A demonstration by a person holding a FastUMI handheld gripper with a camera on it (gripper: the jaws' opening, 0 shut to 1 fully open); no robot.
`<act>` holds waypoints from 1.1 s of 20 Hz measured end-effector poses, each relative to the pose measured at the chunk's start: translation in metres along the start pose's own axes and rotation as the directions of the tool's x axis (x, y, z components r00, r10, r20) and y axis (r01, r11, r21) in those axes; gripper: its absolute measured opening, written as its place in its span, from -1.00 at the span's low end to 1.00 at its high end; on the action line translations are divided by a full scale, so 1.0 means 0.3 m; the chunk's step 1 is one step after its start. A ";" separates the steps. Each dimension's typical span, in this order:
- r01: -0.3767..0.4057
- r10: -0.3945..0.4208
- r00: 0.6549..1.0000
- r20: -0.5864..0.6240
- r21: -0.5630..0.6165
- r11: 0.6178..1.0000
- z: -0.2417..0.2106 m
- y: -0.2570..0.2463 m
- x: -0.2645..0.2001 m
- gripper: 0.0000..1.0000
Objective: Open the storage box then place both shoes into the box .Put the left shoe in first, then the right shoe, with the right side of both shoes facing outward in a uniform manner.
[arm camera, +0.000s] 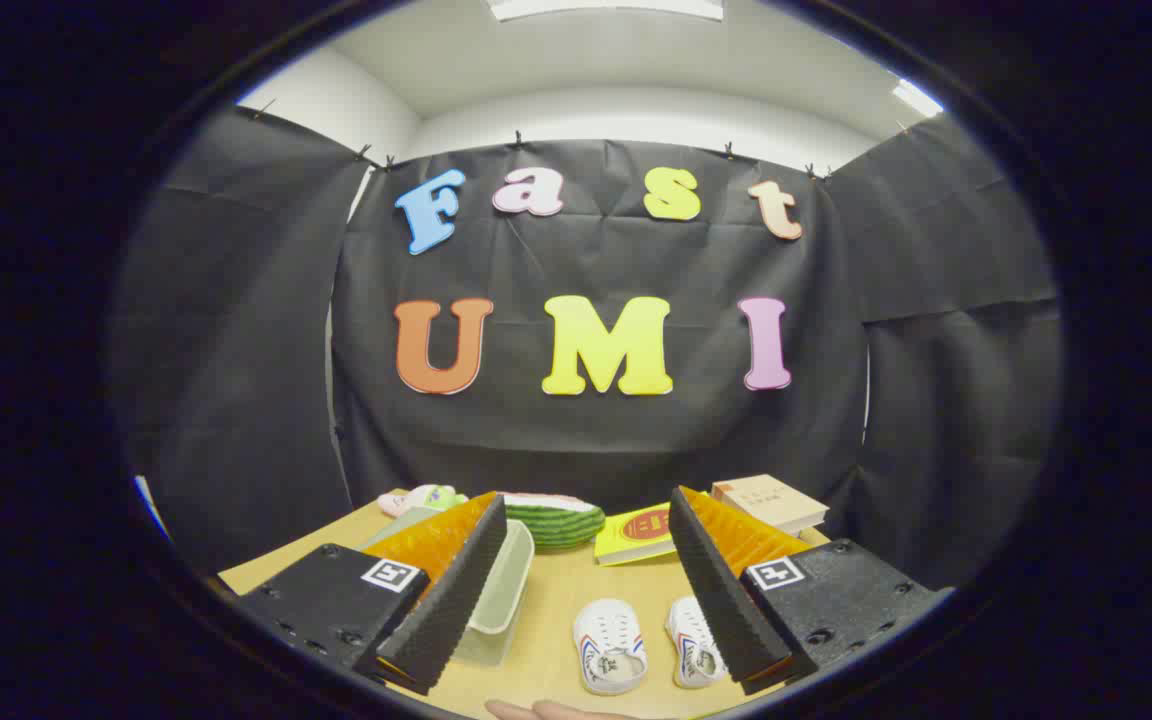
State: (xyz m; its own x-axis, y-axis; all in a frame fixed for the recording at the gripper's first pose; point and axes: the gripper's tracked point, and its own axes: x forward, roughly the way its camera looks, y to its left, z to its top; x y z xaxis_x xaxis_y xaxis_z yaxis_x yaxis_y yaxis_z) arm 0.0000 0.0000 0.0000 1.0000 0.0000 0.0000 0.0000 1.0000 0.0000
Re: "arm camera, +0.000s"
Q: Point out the beige book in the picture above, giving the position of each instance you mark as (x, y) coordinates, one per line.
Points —
(766, 500)

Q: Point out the yellow book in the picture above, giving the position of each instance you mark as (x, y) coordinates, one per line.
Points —
(636, 535)

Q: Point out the small ceiling light panel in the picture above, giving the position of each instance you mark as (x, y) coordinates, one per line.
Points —
(916, 98)

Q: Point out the green fabric storage box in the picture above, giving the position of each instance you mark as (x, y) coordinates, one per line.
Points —
(506, 590)

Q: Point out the watermelon slice plush toy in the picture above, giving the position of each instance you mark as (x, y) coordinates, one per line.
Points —
(556, 525)

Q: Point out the white canvas shoe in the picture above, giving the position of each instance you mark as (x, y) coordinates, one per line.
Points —
(608, 640)
(691, 640)

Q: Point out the pink and green plush toy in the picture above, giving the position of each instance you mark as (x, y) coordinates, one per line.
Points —
(416, 498)

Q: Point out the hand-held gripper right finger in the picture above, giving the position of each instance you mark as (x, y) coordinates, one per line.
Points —
(721, 600)

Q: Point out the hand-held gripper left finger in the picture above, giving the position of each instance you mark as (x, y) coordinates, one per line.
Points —
(456, 600)

